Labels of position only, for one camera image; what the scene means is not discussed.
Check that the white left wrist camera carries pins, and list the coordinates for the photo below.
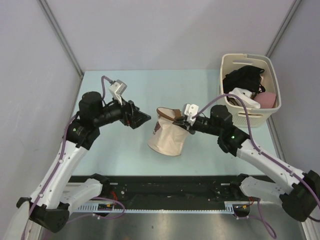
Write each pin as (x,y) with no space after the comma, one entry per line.
(116,89)

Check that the aluminium frame post left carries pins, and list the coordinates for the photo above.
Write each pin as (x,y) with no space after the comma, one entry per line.
(48,13)

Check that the aluminium frame post right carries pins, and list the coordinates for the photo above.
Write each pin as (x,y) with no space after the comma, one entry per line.
(283,27)

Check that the cream plastic laundry basket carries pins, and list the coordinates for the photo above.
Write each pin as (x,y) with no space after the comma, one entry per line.
(233,61)

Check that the pink bra cup in basket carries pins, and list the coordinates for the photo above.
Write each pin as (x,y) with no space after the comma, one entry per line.
(266,100)

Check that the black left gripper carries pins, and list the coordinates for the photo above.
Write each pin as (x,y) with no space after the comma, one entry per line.
(131,116)

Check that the grey slotted cable duct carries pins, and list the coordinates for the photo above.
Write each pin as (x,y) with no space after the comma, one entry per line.
(208,207)

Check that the black garment in basket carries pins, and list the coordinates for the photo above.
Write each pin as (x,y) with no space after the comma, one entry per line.
(247,77)

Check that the white garment in basket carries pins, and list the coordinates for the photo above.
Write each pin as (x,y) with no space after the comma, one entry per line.
(246,97)

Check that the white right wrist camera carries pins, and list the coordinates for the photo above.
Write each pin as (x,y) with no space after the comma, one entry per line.
(190,111)

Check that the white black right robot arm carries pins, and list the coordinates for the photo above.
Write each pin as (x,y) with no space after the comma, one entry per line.
(296,191)

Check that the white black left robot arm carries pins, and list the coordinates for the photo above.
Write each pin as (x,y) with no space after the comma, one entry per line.
(49,207)

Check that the aluminium frame post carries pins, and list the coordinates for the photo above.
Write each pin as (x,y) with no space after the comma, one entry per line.
(48,13)
(283,27)

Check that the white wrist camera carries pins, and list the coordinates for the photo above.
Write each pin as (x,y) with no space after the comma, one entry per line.
(190,111)
(116,89)

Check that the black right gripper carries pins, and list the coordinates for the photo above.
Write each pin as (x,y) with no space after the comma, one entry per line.
(186,124)

